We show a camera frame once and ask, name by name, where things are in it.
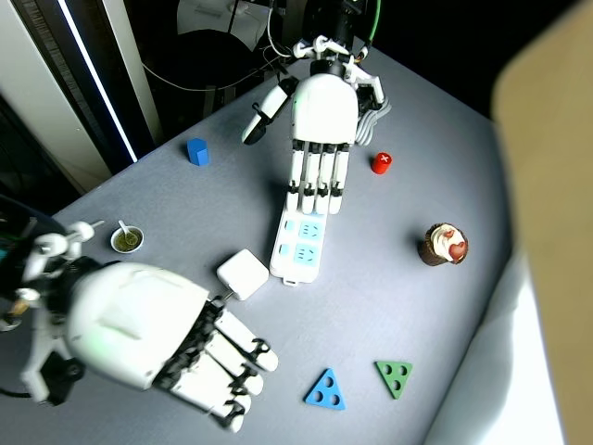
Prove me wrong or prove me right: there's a blue triangle block with holes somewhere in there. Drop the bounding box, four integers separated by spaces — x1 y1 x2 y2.
303 367 347 412

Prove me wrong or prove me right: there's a toy chocolate cupcake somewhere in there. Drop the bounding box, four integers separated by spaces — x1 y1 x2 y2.
418 222 470 268

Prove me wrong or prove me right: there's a grey table cloth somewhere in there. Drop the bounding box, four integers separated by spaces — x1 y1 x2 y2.
0 44 516 445

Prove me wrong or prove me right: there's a tan blurred board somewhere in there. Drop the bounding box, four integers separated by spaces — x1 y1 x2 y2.
490 0 593 445

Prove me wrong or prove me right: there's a small white spoon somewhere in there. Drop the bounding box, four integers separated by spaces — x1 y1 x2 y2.
118 219 139 245

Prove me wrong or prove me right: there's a grey power strip cable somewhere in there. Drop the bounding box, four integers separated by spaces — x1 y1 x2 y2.
354 99 393 147

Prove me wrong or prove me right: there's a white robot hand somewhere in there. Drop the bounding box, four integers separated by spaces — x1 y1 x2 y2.
63 261 280 435
240 72 360 217

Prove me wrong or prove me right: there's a white backdrop sheet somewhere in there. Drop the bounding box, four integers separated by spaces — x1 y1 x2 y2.
423 254 569 445

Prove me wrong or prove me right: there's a small white soup bowl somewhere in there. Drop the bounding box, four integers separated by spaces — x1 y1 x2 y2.
109 224 145 255

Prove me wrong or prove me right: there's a blue hexagonal block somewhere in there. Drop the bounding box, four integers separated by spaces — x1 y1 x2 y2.
186 137 210 167

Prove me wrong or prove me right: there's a white power adapter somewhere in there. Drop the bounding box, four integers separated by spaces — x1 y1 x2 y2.
216 248 271 302

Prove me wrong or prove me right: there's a white power strip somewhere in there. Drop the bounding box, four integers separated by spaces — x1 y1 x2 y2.
269 203 329 286

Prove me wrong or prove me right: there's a green triangle block with holes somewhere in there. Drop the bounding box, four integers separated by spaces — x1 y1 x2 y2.
373 360 414 401

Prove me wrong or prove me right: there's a red cylinder block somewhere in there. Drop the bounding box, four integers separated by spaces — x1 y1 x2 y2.
370 151 394 176

